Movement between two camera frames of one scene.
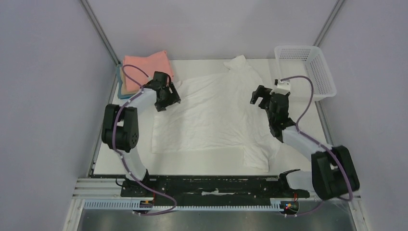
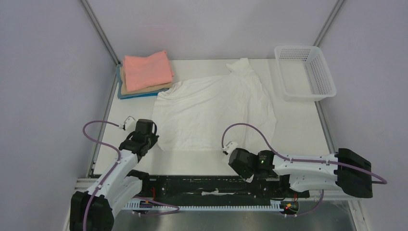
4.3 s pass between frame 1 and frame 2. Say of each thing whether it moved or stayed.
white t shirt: stayed
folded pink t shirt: stayed
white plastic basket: stayed
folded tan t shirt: stayed
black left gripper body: moved
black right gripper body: moved
